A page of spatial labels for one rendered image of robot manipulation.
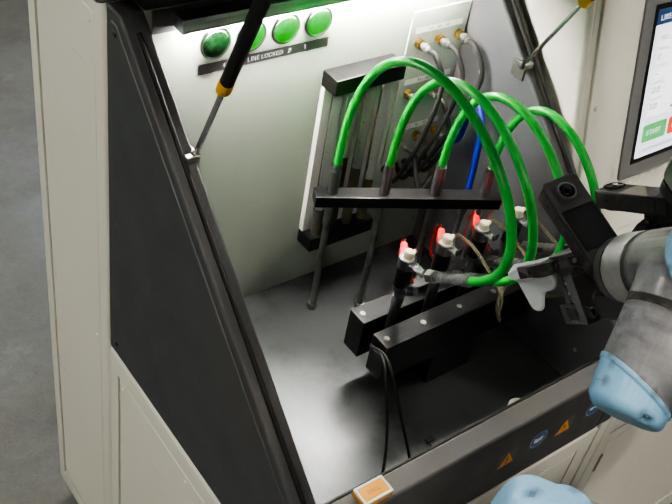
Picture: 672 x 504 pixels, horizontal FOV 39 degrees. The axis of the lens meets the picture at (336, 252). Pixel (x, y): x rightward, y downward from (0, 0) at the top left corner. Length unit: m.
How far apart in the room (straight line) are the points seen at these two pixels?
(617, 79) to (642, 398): 0.90
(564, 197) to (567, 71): 0.59
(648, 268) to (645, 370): 0.10
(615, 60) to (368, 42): 0.41
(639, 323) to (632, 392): 0.06
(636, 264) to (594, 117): 0.76
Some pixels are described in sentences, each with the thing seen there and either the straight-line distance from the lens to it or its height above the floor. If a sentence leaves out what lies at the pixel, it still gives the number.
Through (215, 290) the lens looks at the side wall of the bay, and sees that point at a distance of 1.26.
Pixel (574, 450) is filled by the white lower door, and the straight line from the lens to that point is 1.80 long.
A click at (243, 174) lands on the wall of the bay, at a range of 1.58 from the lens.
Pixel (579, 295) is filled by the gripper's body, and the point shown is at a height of 1.39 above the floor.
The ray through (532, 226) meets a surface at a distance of 1.37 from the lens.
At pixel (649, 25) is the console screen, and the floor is 1.39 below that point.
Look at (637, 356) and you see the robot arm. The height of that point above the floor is 1.48.
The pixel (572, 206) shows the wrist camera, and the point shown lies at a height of 1.46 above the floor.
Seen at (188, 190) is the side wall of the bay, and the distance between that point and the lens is 1.27.
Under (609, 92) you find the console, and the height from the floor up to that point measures 1.29.
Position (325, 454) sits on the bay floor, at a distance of 1.56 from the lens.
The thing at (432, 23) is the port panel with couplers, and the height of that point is 1.33.
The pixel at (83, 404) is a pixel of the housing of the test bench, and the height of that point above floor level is 0.50.
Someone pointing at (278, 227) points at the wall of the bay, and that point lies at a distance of 1.71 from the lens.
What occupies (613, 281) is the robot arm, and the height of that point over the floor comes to 1.46.
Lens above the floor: 2.07
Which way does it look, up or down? 40 degrees down
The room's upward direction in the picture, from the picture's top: 11 degrees clockwise
